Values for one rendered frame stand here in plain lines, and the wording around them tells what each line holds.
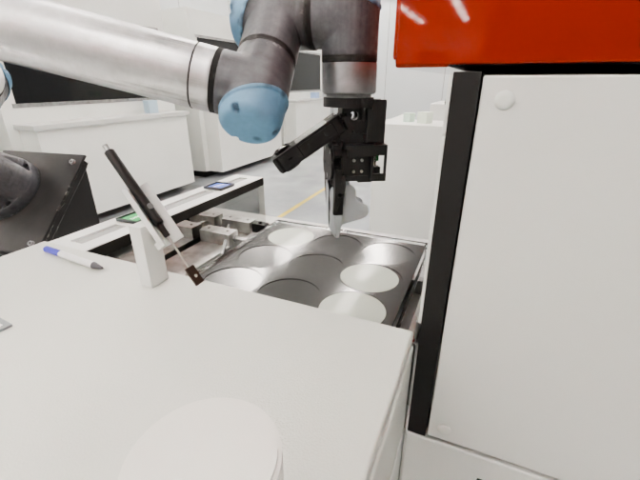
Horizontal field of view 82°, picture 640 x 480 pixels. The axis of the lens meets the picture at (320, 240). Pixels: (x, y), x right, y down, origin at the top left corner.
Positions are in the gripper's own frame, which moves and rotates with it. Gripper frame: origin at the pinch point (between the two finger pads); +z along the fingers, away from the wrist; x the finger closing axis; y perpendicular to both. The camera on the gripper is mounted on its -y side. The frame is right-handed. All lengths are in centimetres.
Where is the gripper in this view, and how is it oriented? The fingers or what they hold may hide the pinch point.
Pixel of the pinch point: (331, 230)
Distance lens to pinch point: 59.8
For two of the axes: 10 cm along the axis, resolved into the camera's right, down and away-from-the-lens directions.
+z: 0.0, 9.2, 3.9
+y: 9.9, -0.6, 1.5
